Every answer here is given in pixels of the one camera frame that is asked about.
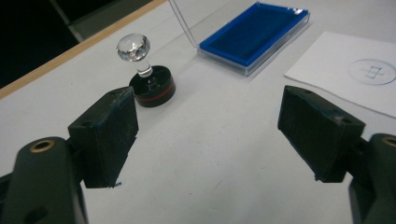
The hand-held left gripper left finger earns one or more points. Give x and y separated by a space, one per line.
106 137

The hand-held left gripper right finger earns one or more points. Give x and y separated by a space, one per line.
320 137

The black stamp with clear knob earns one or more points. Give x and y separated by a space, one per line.
134 49

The white paper sheet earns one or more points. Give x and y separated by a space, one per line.
327 62

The wooden table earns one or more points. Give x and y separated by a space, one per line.
77 49

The blue ink pad clear case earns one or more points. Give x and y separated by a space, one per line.
252 34

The grey metal floor rail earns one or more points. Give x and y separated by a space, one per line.
67 20

